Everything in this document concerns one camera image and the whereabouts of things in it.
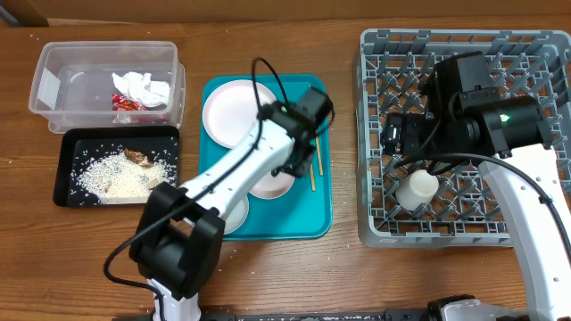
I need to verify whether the brown food scrap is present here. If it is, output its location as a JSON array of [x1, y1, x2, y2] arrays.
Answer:
[[123, 149, 153, 169]]

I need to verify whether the clear plastic bin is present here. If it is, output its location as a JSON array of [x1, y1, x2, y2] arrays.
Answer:
[[29, 41, 186, 134]]

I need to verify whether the wooden chopstick right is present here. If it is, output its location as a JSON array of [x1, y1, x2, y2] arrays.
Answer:
[[308, 84, 325, 177]]

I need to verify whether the grey dishwasher rack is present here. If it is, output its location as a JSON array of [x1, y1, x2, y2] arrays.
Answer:
[[355, 29, 570, 248]]

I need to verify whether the wooden chopstick left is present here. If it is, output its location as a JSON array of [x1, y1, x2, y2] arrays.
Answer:
[[307, 156, 316, 192]]

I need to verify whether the white tissue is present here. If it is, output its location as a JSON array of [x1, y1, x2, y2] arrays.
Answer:
[[112, 71, 170, 107]]

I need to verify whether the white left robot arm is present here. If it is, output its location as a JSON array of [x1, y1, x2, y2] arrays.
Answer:
[[128, 87, 334, 320]]

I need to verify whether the large white plate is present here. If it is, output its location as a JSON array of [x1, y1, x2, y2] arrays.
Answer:
[[203, 79, 258, 149]]

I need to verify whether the pile of white rice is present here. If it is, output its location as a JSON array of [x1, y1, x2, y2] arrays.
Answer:
[[68, 144, 178, 207]]

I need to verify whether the black waste tray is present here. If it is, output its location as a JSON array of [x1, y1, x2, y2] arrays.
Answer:
[[53, 126, 180, 208]]

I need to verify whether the grey bowl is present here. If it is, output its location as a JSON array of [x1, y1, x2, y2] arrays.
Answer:
[[222, 196, 249, 235]]

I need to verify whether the white cup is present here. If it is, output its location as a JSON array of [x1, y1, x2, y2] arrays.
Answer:
[[395, 169, 439, 210]]

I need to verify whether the black rail at table edge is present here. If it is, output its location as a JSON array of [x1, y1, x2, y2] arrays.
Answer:
[[195, 293, 509, 321]]

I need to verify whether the wooden chopstick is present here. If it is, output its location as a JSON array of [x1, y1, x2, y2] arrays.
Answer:
[[308, 84, 325, 177], [307, 156, 316, 192]]

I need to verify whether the red snack wrapper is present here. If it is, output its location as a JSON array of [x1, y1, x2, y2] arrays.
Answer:
[[112, 95, 146, 111]]

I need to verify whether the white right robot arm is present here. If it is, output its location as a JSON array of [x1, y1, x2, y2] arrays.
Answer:
[[380, 51, 570, 320]]

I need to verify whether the teal plastic tray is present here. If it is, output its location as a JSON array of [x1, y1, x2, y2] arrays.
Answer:
[[198, 74, 333, 241]]

